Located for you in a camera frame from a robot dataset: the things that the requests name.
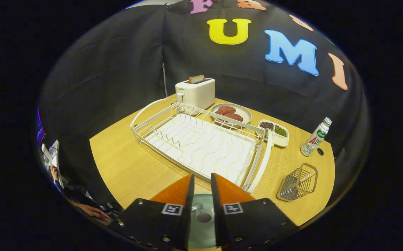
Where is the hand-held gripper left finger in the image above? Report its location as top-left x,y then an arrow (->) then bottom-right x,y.
109,174 -> 195,251

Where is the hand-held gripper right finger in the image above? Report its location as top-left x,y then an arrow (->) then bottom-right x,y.
211,173 -> 299,251

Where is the pale green plate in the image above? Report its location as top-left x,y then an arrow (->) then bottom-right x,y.
187,193 -> 219,249

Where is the white wire dish rack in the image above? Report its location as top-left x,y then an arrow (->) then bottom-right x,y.
130,98 -> 273,194

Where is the metal wire basket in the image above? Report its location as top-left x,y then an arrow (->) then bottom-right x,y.
276,163 -> 319,202

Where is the beige plate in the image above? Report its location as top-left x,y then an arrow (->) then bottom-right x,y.
211,103 -> 253,128

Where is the white divided bean tray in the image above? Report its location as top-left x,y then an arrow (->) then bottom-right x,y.
257,120 -> 289,147

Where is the brown meat piece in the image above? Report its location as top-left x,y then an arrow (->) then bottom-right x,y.
222,112 -> 244,122
216,105 -> 237,115

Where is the white toaster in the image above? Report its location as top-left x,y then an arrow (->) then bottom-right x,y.
175,77 -> 216,115

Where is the white green drink bottle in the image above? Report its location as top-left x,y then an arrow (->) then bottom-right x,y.
300,117 -> 332,157

